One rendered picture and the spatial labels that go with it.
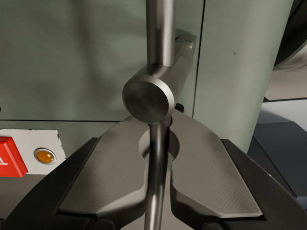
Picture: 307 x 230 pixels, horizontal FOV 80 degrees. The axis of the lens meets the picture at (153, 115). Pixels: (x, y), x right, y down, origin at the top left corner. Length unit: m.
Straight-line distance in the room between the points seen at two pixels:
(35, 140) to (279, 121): 0.86
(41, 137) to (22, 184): 2.55
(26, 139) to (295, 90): 1.80
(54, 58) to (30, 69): 0.03
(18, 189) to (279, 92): 2.96
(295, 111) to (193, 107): 0.76
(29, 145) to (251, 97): 0.27
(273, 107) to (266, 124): 0.08
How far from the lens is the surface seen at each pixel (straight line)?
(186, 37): 0.17
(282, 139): 0.83
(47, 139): 0.26
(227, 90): 0.20
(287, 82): 1.80
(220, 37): 0.19
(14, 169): 0.31
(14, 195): 3.04
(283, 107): 0.91
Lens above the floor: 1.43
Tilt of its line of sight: 61 degrees down
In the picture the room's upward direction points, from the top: 174 degrees counter-clockwise
